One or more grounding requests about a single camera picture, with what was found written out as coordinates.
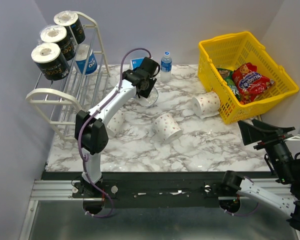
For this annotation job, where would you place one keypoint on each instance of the floral roll near basket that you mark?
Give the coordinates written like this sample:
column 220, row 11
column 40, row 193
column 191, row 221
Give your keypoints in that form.
column 206, row 105

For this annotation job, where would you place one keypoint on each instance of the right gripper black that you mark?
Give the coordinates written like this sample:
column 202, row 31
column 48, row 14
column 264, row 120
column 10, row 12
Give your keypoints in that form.
column 250, row 134

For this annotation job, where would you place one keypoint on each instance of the yellow plastic shopping basket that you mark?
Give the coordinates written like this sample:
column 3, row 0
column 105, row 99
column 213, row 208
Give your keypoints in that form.
column 230, row 51

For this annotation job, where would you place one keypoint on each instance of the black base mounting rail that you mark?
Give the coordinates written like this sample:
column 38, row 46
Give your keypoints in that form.
column 129, row 190

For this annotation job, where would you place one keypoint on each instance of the blue sea monsters roll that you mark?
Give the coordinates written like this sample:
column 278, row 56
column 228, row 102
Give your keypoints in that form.
column 86, row 60

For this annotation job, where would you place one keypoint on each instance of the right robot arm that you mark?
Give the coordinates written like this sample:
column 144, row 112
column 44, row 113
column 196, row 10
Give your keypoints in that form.
column 234, row 183

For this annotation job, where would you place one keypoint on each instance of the floral roll near shelf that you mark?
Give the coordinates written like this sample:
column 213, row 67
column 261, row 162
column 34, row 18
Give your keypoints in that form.
column 115, row 124

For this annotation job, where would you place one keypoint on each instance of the white metal shelf rack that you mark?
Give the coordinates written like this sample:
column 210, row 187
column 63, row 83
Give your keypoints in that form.
column 58, row 102

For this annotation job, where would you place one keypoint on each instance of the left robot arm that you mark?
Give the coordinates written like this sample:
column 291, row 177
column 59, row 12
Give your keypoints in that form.
column 90, row 126

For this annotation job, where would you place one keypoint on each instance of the red snack bag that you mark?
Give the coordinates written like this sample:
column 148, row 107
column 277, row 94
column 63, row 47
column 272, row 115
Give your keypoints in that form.
column 250, row 83

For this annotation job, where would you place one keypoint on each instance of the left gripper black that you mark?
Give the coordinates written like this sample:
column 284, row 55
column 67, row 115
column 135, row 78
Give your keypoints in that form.
column 152, row 81

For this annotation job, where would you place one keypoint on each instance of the clear water bottle blue label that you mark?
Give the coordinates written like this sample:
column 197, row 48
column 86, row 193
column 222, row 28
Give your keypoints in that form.
column 166, row 67

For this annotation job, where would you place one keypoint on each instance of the floral roll in centre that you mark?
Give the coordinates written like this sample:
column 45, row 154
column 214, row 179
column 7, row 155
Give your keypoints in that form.
column 167, row 128

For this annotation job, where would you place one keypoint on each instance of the green snack bag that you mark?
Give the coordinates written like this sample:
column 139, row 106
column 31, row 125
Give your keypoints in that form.
column 226, row 75

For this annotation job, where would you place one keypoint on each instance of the black roll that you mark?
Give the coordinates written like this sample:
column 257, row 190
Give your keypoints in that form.
column 58, row 34
column 51, row 61
column 71, row 21

